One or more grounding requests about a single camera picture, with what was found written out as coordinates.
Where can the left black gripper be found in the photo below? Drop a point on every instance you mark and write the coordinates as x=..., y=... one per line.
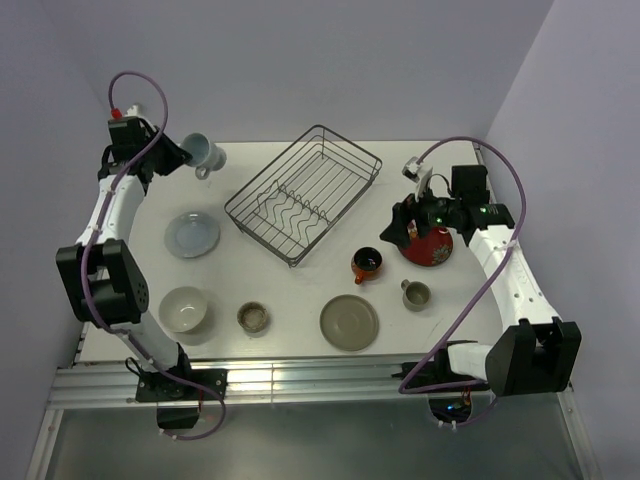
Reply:
x=176, y=155

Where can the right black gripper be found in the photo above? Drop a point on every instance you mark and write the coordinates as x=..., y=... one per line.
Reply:
x=403, y=212

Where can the light blue ceramic mug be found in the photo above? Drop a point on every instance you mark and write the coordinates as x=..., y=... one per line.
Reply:
x=206, y=156

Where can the orange black patterned cup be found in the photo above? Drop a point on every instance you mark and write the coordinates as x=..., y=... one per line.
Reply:
x=366, y=264

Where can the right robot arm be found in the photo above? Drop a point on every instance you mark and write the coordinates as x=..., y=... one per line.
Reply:
x=537, y=350

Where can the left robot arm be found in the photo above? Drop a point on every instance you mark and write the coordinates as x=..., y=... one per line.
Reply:
x=104, y=284

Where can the red floral plate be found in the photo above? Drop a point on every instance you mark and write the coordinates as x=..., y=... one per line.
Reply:
x=432, y=250

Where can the small grey espresso cup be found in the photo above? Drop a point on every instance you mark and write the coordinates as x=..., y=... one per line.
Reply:
x=416, y=295

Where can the light blue saucer plate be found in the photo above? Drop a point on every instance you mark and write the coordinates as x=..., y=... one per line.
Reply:
x=191, y=235

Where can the grey stoneware saucer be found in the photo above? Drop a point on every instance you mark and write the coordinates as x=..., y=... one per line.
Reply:
x=349, y=323

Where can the white ceramic bowl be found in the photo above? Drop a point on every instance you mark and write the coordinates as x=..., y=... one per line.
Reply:
x=182, y=309

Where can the small brown speckled cup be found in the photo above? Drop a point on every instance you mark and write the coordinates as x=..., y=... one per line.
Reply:
x=253, y=317

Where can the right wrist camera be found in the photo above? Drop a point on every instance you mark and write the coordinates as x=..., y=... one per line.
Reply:
x=419, y=174

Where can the dark wire dish rack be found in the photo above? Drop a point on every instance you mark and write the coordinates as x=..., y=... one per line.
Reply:
x=300, y=195

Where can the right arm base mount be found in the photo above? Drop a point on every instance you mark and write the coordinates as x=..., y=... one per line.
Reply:
x=454, y=409

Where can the aluminium extrusion rail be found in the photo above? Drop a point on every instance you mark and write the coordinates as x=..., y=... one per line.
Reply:
x=314, y=380

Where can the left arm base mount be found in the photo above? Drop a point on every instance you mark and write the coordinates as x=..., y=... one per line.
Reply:
x=179, y=406

